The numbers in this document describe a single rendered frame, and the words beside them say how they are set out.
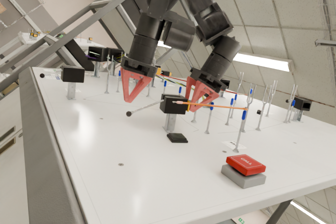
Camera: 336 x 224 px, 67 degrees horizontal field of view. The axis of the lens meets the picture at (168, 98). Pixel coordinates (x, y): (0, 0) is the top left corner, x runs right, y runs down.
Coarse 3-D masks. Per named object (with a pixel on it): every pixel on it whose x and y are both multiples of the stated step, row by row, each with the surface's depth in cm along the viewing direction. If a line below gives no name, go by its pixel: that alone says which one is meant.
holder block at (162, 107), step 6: (162, 96) 63; (168, 96) 61; (174, 96) 62; (180, 96) 64; (162, 102) 62; (168, 102) 60; (174, 102) 61; (162, 108) 62; (168, 108) 61; (174, 108) 61; (180, 108) 62
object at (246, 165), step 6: (228, 156) 46; (234, 156) 46; (240, 156) 46; (246, 156) 47; (228, 162) 45; (234, 162) 44; (240, 162) 44; (246, 162) 44; (252, 162) 45; (258, 162) 45; (234, 168) 45; (240, 168) 43; (246, 168) 42; (252, 168) 42; (258, 168) 43; (264, 168) 44; (246, 174) 42
